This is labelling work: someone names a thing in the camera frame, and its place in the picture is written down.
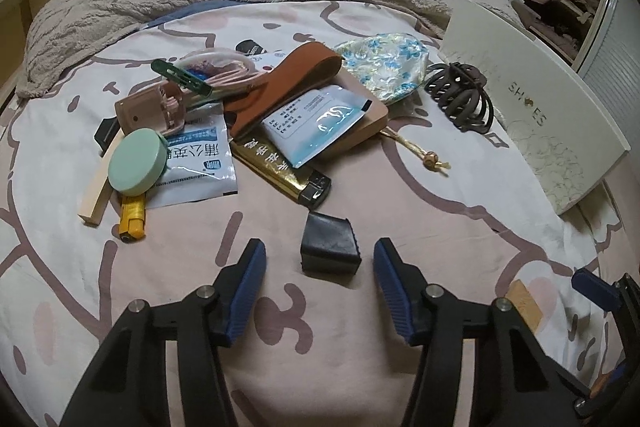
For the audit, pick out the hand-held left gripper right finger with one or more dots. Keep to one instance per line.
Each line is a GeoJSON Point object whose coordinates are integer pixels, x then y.
{"type": "Point", "coordinates": [395, 292]}

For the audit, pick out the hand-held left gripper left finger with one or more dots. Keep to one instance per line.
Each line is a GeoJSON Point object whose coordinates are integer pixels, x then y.
{"type": "Point", "coordinates": [245, 292]}

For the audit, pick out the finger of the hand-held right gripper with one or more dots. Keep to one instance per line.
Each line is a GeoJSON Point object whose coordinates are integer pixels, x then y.
{"type": "Point", "coordinates": [592, 287]}

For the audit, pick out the black rubber cap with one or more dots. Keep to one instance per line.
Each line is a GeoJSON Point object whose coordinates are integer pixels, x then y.
{"type": "Point", "coordinates": [327, 247]}

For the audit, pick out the mint green round case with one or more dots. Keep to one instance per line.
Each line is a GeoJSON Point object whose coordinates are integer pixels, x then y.
{"type": "Point", "coordinates": [136, 162]}

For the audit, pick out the brown hair claw clip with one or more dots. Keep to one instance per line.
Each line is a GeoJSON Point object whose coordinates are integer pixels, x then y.
{"type": "Point", "coordinates": [460, 102]}

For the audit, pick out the white shoe box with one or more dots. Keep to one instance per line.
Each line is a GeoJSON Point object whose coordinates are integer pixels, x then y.
{"type": "Point", "coordinates": [525, 72]}

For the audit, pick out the small wooden block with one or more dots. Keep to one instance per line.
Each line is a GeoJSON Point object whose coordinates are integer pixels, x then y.
{"type": "Point", "coordinates": [525, 304]}

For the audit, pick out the gold lighter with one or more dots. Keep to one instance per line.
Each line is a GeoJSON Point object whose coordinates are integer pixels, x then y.
{"type": "Point", "coordinates": [270, 162]}

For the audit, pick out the white blue medicine sachet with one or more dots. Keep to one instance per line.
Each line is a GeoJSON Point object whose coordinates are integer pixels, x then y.
{"type": "Point", "coordinates": [200, 167]}

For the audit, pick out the yellow plastic lighter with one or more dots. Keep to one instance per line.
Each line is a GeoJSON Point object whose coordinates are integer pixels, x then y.
{"type": "Point", "coordinates": [132, 217]}

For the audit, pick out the tan flat board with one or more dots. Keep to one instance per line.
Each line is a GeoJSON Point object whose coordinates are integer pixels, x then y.
{"type": "Point", "coordinates": [367, 122]}

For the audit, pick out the pale wooden stick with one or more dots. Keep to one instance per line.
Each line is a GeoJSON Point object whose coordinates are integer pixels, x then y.
{"type": "Point", "coordinates": [95, 199]}

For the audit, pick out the light blue sachet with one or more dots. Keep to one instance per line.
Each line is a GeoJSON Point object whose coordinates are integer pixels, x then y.
{"type": "Point", "coordinates": [320, 122]}

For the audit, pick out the pink plastic clip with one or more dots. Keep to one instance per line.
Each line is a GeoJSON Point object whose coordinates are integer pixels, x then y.
{"type": "Point", "coordinates": [140, 109]}

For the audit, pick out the small black clip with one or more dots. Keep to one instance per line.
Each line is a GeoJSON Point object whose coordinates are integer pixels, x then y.
{"type": "Point", "coordinates": [106, 132]}

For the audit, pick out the floral fabric pouch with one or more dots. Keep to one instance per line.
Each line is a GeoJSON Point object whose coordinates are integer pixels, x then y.
{"type": "Point", "coordinates": [385, 62]}

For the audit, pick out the green hair clip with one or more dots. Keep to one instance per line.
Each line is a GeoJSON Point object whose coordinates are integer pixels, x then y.
{"type": "Point", "coordinates": [175, 72]}

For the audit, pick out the white louvered door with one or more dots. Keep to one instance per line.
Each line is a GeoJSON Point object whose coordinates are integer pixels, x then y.
{"type": "Point", "coordinates": [620, 57]}

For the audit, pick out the white paper tag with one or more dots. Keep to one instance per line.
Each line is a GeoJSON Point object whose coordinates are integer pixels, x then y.
{"type": "Point", "coordinates": [269, 60]}

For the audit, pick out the black paper tag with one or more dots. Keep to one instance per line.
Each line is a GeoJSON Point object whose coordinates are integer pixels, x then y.
{"type": "Point", "coordinates": [248, 48]}

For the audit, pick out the dark clothes pile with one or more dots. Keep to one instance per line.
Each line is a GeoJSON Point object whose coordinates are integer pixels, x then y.
{"type": "Point", "coordinates": [560, 27]}

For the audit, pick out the dark blue bed sheet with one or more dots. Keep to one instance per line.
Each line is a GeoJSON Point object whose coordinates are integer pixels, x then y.
{"type": "Point", "coordinates": [200, 9]}

